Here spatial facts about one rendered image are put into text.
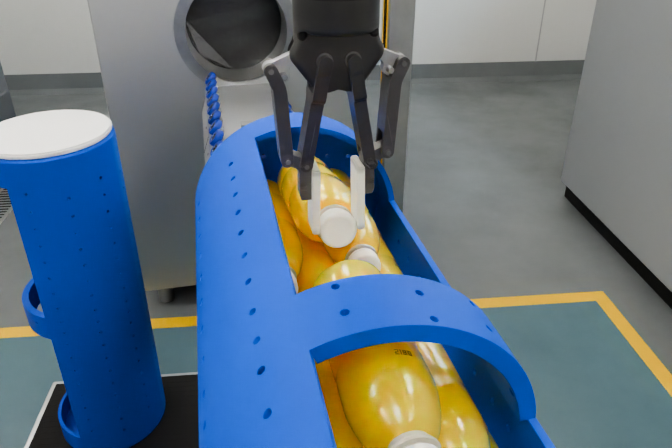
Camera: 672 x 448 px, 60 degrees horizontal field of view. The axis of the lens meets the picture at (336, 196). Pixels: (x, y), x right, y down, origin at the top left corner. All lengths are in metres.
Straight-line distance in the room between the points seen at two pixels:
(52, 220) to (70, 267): 0.12
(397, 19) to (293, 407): 1.08
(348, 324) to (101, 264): 1.08
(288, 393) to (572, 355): 2.02
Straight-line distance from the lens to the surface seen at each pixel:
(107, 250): 1.45
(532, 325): 2.46
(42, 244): 1.42
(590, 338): 2.48
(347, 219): 0.59
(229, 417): 0.45
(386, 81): 0.55
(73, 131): 1.42
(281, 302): 0.48
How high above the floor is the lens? 1.51
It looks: 28 degrees down
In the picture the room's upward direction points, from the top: straight up
